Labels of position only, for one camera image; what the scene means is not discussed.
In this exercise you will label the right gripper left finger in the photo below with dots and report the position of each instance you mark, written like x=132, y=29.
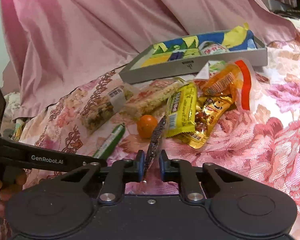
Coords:
x=62, y=206

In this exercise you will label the grey tray with colourful lining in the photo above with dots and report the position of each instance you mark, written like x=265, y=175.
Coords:
x=153, y=62

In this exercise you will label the small orange tangerine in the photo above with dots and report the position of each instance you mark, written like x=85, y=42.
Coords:
x=146, y=125

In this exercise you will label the white green seaweed snack bag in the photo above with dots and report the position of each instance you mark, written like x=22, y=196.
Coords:
x=212, y=48

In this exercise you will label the orange clear candy bag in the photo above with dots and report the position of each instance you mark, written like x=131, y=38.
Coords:
x=236, y=78

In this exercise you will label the golden peanut snack packet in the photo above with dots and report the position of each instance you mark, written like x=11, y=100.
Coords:
x=208, y=111

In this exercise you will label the floral pink bedspread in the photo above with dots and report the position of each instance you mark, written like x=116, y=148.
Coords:
x=263, y=145

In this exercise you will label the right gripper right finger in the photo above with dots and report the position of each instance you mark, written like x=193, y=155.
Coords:
x=238, y=205

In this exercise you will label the rice cracker pack red text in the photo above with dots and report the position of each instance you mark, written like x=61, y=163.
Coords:
x=152, y=97

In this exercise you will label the clear mixed nut snack pack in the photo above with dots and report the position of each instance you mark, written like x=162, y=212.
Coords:
x=97, y=114

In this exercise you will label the dark small snack packet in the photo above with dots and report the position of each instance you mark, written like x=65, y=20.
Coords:
x=154, y=147

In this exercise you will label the pink satin cover cloth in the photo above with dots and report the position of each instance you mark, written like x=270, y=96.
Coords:
x=58, y=45

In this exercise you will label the yellow snack bar wrapper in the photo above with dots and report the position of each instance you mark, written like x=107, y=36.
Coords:
x=181, y=110

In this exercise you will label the person left hand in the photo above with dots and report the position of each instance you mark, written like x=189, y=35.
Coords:
x=7, y=191

